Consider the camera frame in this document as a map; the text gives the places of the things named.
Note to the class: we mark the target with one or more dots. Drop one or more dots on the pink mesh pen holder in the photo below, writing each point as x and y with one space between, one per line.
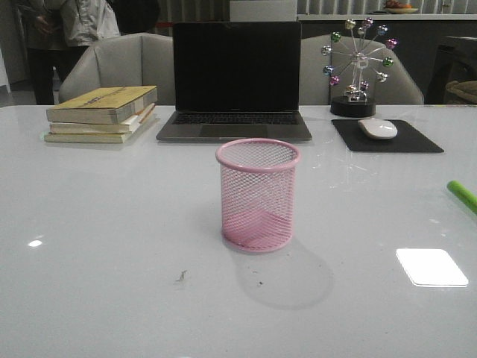
257 193

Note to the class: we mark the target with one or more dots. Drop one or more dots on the green marker pen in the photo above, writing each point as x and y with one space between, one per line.
463 194

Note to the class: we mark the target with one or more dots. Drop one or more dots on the grey open laptop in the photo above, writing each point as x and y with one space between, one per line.
236 80

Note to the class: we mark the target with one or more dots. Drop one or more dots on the right grey armchair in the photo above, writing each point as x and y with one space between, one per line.
323 77

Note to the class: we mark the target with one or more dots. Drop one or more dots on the grey armchair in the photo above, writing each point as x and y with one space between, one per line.
130 60
323 77

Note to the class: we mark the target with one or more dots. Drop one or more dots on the white computer mouse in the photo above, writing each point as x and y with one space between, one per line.
378 128

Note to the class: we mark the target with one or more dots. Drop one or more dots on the left grey armchair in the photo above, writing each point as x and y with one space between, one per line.
130 60

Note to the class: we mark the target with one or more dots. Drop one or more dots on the top yellow book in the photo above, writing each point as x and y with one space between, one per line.
106 105

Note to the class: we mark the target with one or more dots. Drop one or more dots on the ferris wheel desk ornament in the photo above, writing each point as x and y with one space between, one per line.
354 62

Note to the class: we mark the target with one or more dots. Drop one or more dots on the black mouse pad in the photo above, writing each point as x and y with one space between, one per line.
407 140

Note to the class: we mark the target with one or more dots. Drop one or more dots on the bottom pale yellow book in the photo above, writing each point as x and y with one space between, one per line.
99 138

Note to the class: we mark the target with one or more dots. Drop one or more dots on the person in light jacket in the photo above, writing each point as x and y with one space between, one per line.
87 21

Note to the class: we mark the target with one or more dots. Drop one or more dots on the fruit plate on counter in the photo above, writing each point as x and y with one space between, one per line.
396 7

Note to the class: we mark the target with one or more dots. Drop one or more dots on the person in dark clothes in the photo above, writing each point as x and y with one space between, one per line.
46 48

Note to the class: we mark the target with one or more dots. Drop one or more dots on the dark chair far right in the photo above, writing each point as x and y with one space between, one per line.
454 74

